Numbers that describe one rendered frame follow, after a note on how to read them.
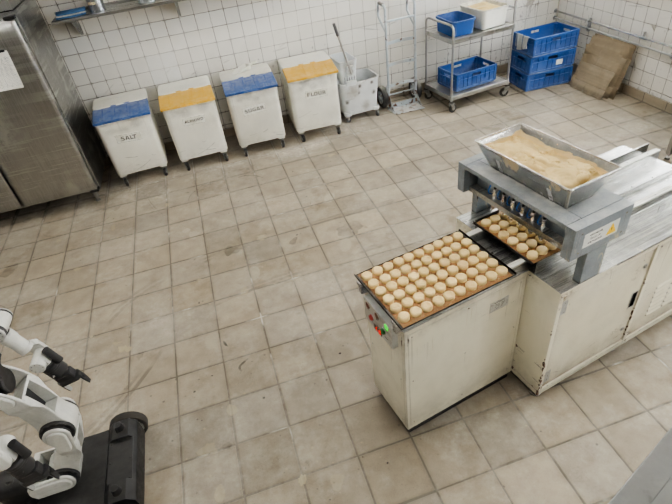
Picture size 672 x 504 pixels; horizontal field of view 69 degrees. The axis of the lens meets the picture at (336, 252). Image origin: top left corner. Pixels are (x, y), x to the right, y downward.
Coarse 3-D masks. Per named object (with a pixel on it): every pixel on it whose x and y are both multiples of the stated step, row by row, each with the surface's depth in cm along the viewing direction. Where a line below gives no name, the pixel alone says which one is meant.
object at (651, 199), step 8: (656, 192) 251; (664, 192) 250; (640, 200) 248; (648, 200) 247; (656, 200) 251; (640, 208) 247; (512, 264) 222; (520, 264) 222; (528, 264) 226; (392, 320) 203
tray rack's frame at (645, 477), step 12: (660, 444) 60; (648, 456) 59; (660, 456) 59; (648, 468) 58; (660, 468) 58; (636, 480) 57; (648, 480) 57; (660, 480) 57; (624, 492) 56; (636, 492) 56; (648, 492) 56; (660, 492) 56
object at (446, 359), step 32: (512, 288) 228; (448, 320) 217; (480, 320) 229; (512, 320) 244; (384, 352) 239; (416, 352) 218; (448, 352) 231; (480, 352) 246; (512, 352) 262; (384, 384) 259; (416, 384) 233; (448, 384) 247; (480, 384) 264; (416, 416) 249
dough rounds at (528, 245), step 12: (492, 216) 248; (504, 216) 247; (492, 228) 240; (504, 228) 242; (516, 228) 238; (504, 240) 235; (516, 240) 231; (528, 240) 230; (528, 252) 224; (540, 252) 223; (552, 252) 225
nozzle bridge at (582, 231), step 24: (480, 168) 236; (480, 192) 243; (504, 192) 221; (528, 192) 216; (600, 192) 210; (528, 216) 224; (552, 216) 200; (576, 216) 199; (600, 216) 197; (624, 216) 203; (552, 240) 210; (576, 240) 195; (600, 240) 204; (576, 264) 213; (600, 264) 215
